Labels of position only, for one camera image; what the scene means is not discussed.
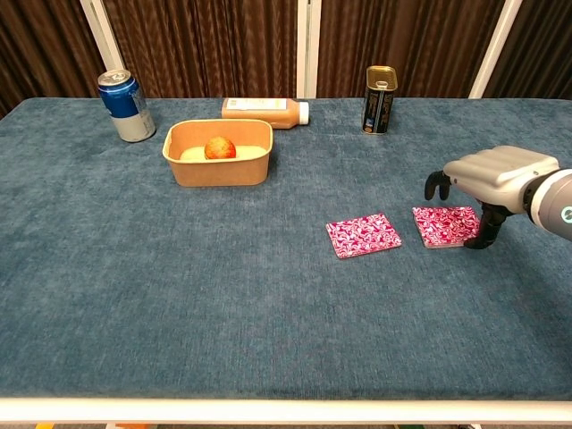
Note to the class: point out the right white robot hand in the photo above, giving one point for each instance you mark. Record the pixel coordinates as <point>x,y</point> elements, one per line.
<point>496,176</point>

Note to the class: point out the red yellow apple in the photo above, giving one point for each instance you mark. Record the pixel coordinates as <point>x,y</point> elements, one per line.
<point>220,148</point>

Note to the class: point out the white table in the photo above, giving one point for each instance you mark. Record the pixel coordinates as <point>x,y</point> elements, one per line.
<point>268,411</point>

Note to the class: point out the kraft paper food bowl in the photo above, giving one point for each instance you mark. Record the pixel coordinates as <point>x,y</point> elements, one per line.
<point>219,172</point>

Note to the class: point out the blue and silver drink can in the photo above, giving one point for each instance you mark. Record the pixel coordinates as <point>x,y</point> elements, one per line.
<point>127,109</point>

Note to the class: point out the black tin can gold lid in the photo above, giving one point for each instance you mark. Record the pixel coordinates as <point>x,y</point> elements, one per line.
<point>378,105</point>

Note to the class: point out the brown curtain divider panel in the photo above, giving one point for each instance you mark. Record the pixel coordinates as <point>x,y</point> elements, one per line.
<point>40,44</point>
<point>545,44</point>
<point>424,31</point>
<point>201,44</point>

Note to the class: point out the blue felt table cover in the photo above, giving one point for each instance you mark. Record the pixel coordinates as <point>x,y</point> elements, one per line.
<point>223,304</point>

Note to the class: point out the brown juice bottle white cap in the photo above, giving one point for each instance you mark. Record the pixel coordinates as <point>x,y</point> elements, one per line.
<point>263,114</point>

